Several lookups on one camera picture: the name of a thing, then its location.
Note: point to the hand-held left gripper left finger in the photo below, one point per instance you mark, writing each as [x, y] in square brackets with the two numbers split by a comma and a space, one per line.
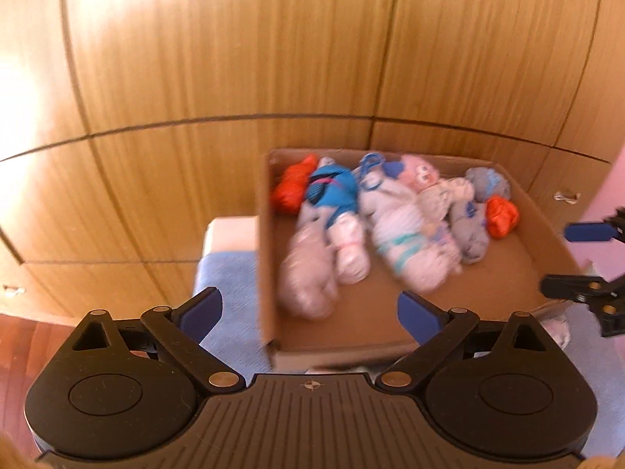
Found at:
[202, 310]

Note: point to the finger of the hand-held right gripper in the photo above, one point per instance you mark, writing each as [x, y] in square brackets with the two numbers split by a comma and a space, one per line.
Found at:
[571, 286]
[588, 232]

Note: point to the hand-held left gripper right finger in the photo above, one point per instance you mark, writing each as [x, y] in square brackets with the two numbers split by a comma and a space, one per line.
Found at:
[417, 315]

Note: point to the cardboard box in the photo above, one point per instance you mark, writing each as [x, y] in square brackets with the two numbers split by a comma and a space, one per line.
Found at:
[390, 322]

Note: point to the white sock bundle teal stripes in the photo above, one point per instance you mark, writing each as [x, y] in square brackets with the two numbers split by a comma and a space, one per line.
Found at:
[415, 264]

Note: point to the orange sock ball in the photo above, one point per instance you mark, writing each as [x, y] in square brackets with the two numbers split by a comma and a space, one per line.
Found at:
[503, 216]

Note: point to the white sock bundle pink stripe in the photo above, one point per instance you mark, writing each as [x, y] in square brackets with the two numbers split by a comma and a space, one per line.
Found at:
[349, 249]

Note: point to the grey blue patterned sock bundle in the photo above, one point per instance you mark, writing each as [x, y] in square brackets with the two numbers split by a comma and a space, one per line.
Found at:
[468, 234]

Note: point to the grey sock ball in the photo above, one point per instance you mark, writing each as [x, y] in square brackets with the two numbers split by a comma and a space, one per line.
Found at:
[488, 184]

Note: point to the grey white sock bundle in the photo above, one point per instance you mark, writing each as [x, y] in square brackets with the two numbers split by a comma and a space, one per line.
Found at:
[307, 273]

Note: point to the white patterned sock bundle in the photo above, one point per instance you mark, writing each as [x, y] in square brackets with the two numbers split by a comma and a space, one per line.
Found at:
[447, 198]

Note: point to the blue towel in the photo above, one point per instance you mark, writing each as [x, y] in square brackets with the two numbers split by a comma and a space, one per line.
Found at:
[224, 273]

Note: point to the pink bed sheet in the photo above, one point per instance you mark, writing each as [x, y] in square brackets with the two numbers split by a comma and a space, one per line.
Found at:
[605, 190]

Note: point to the white cloth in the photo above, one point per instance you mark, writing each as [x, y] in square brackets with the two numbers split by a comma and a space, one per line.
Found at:
[555, 331]

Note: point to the white box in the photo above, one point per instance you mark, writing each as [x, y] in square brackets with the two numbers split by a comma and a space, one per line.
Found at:
[229, 234]

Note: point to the white sock bundle blue trim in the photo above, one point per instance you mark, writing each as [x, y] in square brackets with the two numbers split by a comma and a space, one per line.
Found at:
[385, 200]

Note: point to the orange sock roll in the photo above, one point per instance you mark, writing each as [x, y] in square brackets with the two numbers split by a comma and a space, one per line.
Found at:
[290, 188]

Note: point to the wooden wardrobe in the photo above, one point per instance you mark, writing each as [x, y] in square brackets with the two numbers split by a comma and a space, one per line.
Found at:
[195, 83]

